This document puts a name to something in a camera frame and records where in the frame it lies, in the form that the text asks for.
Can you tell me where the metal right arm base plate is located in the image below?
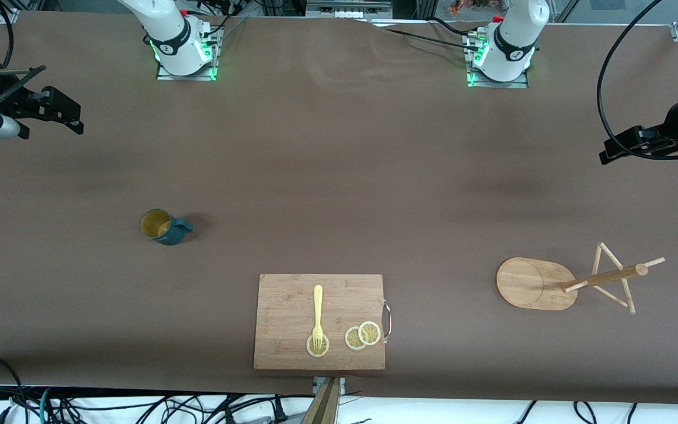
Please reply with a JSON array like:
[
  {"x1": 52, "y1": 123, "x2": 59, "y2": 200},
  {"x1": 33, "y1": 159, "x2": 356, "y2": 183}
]
[{"x1": 155, "y1": 29, "x2": 220, "y2": 81}]

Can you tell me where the wooden cutting board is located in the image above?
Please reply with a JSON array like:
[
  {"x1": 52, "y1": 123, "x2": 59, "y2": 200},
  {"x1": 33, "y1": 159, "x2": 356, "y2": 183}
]
[{"x1": 253, "y1": 273, "x2": 393, "y2": 371}]

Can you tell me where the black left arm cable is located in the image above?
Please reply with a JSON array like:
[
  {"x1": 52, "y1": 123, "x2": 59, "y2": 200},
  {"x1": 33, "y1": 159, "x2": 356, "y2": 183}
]
[{"x1": 597, "y1": 0, "x2": 678, "y2": 161}]

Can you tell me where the black base cable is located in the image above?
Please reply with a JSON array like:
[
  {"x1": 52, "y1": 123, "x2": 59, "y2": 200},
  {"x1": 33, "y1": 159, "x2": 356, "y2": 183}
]
[
  {"x1": 383, "y1": 26, "x2": 482, "y2": 51},
  {"x1": 430, "y1": 16, "x2": 493, "y2": 37},
  {"x1": 201, "y1": 0, "x2": 248, "y2": 42}
]

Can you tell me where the teal ribbed cup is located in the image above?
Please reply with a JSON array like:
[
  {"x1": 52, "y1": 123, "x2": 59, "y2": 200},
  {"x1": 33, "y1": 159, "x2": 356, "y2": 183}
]
[{"x1": 140, "y1": 208, "x2": 194, "y2": 246}]

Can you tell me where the wooden post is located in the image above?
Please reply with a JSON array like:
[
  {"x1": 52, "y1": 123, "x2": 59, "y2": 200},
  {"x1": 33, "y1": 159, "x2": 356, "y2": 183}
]
[{"x1": 301, "y1": 377, "x2": 341, "y2": 424}]

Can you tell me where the yellow plastic fork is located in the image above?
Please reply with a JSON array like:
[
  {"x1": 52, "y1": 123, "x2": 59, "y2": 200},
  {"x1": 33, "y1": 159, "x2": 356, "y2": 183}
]
[{"x1": 311, "y1": 285, "x2": 324, "y2": 352}]

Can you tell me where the teal floor cable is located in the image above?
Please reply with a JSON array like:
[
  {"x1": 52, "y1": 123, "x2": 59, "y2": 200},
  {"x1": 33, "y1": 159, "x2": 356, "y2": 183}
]
[{"x1": 40, "y1": 387, "x2": 58, "y2": 424}]

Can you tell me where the orange background clutter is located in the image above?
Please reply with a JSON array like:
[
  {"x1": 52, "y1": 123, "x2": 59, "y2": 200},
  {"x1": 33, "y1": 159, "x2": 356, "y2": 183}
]
[{"x1": 448, "y1": 0, "x2": 504, "y2": 15}]

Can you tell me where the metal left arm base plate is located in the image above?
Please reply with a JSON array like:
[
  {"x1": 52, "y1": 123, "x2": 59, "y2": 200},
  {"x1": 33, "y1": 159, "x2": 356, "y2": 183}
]
[{"x1": 466, "y1": 32, "x2": 529, "y2": 89}]

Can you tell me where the brown table cover mat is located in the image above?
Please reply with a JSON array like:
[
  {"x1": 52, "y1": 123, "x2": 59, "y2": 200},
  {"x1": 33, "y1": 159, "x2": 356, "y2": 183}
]
[{"x1": 0, "y1": 11, "x2": 678, "y2": 407}]

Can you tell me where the metal bracket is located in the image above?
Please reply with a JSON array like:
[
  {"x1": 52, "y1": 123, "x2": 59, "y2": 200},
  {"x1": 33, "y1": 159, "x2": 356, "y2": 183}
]
[{"x1": 312, "y1": 377, "x2": 347, "y2": 396}]

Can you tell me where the wooden cup rack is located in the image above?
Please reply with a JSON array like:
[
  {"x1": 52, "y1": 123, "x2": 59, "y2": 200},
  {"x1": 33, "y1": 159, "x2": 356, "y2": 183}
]
[{"x1": 496, "y1": 241, "x2": 666, "y2": 315}]

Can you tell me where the grey power strip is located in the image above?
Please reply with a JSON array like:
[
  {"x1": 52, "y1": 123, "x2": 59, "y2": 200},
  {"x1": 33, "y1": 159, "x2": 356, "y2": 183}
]
[{"x1": 305, "y1": 0, "x2": 394, "y2": 18}]

